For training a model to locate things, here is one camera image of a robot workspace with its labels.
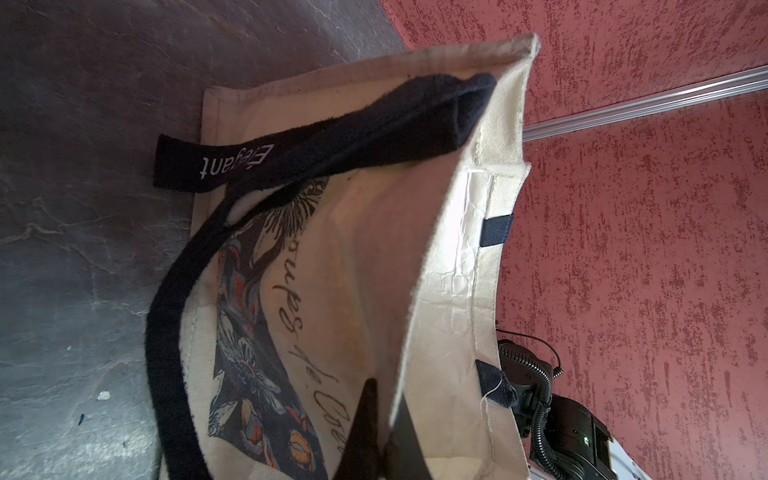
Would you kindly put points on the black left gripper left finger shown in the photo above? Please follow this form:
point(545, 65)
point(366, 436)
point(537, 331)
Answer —
point(360, 459)

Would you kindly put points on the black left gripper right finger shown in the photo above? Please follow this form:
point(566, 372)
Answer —
point(404, 459)

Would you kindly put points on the cream canvas tote bag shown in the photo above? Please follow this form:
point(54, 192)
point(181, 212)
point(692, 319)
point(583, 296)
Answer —
point(348, 224)

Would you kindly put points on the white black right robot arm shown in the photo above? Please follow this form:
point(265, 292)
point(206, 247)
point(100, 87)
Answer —
point(567, 441)

